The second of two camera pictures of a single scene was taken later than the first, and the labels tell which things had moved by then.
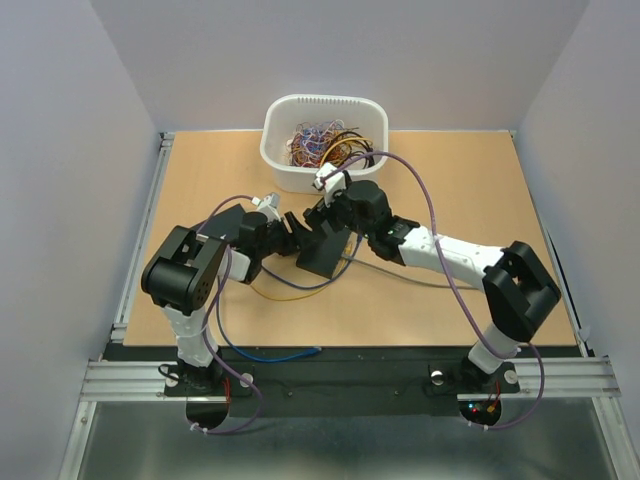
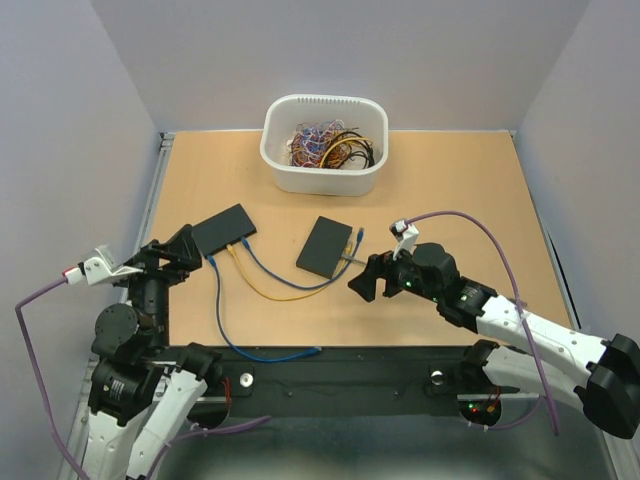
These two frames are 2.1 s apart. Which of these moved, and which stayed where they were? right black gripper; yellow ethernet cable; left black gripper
Moved: left black gripper; right black gripper
Stayed: yellow ethernet cable
